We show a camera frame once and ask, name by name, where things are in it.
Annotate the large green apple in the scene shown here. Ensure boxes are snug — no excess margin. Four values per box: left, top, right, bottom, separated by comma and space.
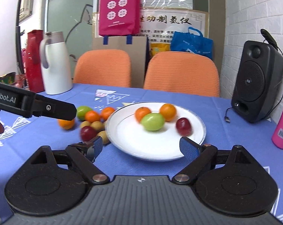
141, 113, 165, 132

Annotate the brown longan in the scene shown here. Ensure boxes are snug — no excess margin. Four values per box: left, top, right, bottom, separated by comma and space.
80, 121, 91, 128
97, 131, 110, 145
90, 121, 105, 132

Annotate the magenta tote bag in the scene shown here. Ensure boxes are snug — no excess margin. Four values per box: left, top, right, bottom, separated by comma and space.
99, 0, 141, 37

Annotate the yellow snack bag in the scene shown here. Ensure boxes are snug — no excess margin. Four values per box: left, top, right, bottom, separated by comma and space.
149, 43, 170, 57

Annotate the right orange chair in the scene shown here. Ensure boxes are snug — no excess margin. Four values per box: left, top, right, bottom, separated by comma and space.
144, 51, 220, 97

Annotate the black speaker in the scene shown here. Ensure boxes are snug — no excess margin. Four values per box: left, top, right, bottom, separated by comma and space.
231, 29, 283, 123

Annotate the blue shopping bag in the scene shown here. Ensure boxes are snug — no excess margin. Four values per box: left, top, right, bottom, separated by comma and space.
170, 26, 214, 60

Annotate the left orange chair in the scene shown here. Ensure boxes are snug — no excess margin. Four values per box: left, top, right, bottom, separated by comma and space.
73, 49, 131, 87

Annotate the mandarin back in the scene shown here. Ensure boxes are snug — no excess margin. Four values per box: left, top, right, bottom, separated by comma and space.
100, 107, 115, 121

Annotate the red thermos jug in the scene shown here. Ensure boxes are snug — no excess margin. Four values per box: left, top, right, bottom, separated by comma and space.
24, 29, 44, 93

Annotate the mandarin with stem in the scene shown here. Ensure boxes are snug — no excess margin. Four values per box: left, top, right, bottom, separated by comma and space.
134, 107, 152, 122

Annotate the pink glass bowl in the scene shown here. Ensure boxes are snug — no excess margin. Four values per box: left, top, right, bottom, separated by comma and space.
0, 72, 26, 88

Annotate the orange chair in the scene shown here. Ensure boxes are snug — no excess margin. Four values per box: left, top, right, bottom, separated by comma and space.
73, 49, 131, 87
144, 51, 220, 97

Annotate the smooth orange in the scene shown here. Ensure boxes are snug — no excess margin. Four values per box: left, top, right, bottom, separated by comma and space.
159, 103, 177, 121

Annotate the poster with chinese text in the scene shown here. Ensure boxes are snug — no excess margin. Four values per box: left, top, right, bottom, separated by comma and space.
138, 8, 209, 44

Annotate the black speaker cable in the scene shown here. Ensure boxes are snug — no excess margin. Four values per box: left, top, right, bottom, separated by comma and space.
224, 106, 234, 124

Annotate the brown paper bag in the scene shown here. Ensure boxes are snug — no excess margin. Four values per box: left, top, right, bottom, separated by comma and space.
92, 35, 149, 88

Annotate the small green apple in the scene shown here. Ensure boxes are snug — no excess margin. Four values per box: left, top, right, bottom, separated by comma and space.
76, 106, 93, 121

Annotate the large orange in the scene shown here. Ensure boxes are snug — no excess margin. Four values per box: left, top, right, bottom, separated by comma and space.
58, 119, 75, 130

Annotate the dark red plum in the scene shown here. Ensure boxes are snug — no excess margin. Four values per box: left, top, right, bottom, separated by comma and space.
176, 117, 192, 136

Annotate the white plate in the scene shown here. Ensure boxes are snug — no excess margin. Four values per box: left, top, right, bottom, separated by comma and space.
105, 102, 206, 161

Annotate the white thermos jug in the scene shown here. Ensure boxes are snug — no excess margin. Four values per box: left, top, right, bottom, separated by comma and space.
40, 31, 73, 95

